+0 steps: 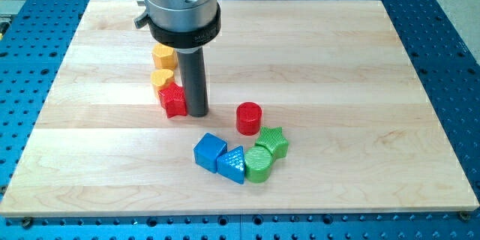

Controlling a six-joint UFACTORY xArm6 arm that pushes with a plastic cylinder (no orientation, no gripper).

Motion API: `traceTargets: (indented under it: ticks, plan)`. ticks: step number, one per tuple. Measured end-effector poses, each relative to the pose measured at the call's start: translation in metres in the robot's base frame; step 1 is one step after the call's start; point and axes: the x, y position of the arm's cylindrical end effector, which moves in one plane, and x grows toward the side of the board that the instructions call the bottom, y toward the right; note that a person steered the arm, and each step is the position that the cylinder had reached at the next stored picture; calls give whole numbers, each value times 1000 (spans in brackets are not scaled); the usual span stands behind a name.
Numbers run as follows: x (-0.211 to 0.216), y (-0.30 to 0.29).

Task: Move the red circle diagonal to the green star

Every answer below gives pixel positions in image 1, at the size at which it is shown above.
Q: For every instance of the red cylinder block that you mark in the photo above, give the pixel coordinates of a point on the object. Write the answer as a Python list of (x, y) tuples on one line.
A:
[(248, 118)]

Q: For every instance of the wooden board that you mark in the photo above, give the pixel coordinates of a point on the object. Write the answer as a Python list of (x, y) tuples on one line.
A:
[(334, 75)]

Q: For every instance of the blue triangle block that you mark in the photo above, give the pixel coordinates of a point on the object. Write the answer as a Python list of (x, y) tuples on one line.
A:
[(232, 165)]

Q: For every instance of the green cylinder block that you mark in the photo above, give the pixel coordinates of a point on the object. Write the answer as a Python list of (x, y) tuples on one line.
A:
[(258, 164)]

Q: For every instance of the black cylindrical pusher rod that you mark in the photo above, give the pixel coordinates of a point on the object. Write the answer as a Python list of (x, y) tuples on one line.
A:
[(193, 79)]

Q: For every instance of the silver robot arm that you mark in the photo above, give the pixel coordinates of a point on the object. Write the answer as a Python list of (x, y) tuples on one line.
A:
[(186, 26)]

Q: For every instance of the green star block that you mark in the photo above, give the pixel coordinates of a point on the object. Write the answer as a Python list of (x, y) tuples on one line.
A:
[(272, 139)]

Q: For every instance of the red star block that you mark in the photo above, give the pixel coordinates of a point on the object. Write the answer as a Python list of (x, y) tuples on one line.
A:
[(172, 99)]

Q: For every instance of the yellow heart block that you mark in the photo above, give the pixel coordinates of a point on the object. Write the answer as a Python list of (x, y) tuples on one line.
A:
[(161, 79)]

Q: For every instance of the blue cube block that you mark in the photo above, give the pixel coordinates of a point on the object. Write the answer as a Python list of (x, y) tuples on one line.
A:
[(208, 150)]

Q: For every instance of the yellow hexagon block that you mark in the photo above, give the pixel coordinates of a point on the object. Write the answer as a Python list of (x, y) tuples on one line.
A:
[(164, 57)]

